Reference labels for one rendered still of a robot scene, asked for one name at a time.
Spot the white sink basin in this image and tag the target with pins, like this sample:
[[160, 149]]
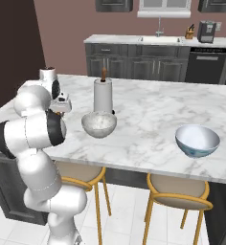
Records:
[[161, 39]]

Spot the blue and white bowl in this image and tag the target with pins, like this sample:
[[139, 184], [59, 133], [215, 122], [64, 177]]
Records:
[[197, 142]]

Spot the black dishwasher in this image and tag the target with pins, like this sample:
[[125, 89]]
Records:
[[206, 65]]

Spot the silver tap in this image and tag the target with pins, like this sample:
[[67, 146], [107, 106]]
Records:
[[159, 28]]

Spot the white paper towel roll holder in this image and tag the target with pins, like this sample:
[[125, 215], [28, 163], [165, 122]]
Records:
[[102, 95]]

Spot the grey speckled bowl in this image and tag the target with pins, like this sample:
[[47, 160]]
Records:
[[99, 125]]

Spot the wooden knife block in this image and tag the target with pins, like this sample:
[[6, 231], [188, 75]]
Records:
[[189, 33]]

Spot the dark grey island cabinet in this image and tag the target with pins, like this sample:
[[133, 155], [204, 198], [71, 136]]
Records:
[[6, 191]]

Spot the dark grey wall cupboard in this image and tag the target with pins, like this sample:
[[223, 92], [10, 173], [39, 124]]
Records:
[[217, 4], [114, 4]]

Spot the yellow framed beige stool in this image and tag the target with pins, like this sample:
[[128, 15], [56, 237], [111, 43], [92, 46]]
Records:
[[81, 173], [178, 191]]

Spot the white framed window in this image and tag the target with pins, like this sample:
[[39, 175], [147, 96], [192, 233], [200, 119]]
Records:
[[164, 8]]

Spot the white wall socket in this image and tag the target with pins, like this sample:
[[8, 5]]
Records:
[[218, 26]]

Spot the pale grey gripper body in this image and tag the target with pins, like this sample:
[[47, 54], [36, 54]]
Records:
[[61, 106]]

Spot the grey coffee machine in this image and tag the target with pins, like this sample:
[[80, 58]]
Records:
[[207, 31]]

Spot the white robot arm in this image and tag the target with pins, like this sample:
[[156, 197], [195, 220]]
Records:
[[38, 178]]

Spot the dark grey base cupboard run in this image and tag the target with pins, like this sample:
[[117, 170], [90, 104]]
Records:
[[137, 62]]

